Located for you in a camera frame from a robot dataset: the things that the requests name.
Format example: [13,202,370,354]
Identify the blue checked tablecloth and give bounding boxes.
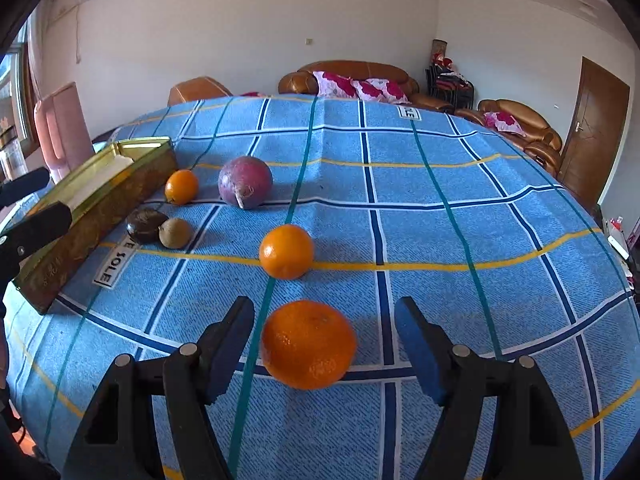
[2,95,636,480]

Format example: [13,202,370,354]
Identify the brown wooden door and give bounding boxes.
[557,56,631,206]

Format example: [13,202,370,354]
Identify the purple beetroot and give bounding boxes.
[218,156,274,210]

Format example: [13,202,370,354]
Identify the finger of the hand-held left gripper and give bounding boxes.
[0,169,51,208]
[0,201,73,286]

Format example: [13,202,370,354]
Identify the pink floral pillow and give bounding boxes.
[352,78,410,105]
[484,111,526,137]
[312,71,368,99]

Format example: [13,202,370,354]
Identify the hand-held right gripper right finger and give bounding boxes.
[394,296,585,480]

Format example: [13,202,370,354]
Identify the pale pink curtain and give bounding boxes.
[26,12,50,108]

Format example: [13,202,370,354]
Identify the stacked dark chairs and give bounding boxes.
[425,65,475,110]

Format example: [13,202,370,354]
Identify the brown kiwi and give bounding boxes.
[158,218,194,249]

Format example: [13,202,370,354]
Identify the window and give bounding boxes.
[0,42,36,161]

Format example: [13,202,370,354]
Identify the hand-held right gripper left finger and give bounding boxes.
[61,296,257,480]

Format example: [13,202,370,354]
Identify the brown leather sofa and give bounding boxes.
[278,60,420,106]

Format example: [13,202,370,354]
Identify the brown leather armchair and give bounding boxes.
[167,76,233,107]
[452,99,563,178]

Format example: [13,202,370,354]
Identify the gold metal tin box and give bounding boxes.
[11,136,179,315]

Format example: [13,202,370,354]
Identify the pink electric kettle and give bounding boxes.
[34,82,94,183]

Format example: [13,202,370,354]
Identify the orange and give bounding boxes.
[260,300,358,391]
[259,225,315,281]
[165,169,200,206]

